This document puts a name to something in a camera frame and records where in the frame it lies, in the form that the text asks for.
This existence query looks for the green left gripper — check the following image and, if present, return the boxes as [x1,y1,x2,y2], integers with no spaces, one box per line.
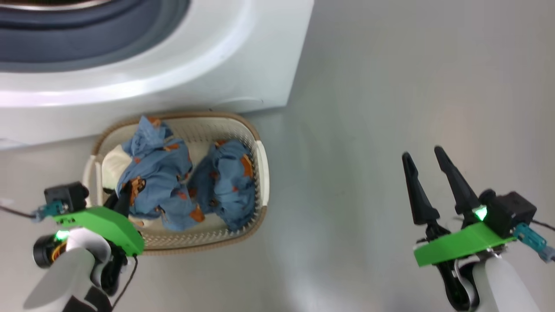
[52,183,145,256]

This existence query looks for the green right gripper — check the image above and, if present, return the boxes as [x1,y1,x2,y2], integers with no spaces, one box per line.
[401,146,516,312]

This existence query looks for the blue garment with orange print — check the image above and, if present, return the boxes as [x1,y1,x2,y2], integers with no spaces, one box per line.
[116,115,206,232]
[187,139,257,232]

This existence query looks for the cream perforated laundry basket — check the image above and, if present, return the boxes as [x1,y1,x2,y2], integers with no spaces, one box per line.
[82,112,270,255]

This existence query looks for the white front-load washing machine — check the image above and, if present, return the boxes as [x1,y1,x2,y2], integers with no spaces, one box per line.
[0,0,314,150]

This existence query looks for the cream white cloth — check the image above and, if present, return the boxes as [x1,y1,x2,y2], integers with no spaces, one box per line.
[102,145,146,227]

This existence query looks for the teal left camera connector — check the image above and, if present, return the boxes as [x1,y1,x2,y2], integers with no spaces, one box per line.
[37,201,65,221]

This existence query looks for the teal camera connector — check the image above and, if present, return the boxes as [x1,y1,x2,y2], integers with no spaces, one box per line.
[37,201,65,221]
[514,223,555,263]

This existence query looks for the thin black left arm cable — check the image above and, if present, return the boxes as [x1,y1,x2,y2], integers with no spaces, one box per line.
[111,255,139,311]

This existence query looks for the thin black left camera cable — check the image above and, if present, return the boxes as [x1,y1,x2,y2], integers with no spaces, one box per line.
[0,204,39,219]

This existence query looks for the teal right camera connector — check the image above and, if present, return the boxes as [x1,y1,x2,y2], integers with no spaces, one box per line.
[514,223,555,263]

